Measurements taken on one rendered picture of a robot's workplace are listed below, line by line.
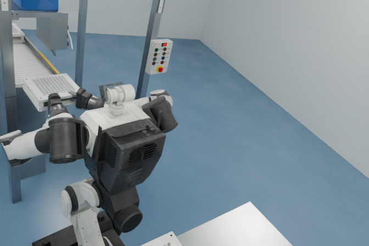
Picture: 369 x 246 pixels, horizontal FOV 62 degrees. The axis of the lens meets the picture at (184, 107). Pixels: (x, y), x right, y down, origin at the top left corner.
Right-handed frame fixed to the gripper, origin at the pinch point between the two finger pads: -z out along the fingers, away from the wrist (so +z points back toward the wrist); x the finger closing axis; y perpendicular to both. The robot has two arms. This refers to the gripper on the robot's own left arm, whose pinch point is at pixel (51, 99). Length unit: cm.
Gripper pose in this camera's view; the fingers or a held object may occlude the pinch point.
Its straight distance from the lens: 173.3
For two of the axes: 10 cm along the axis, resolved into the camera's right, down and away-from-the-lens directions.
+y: 8.1, -1.1, 5.7
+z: 5.3, 5.5, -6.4
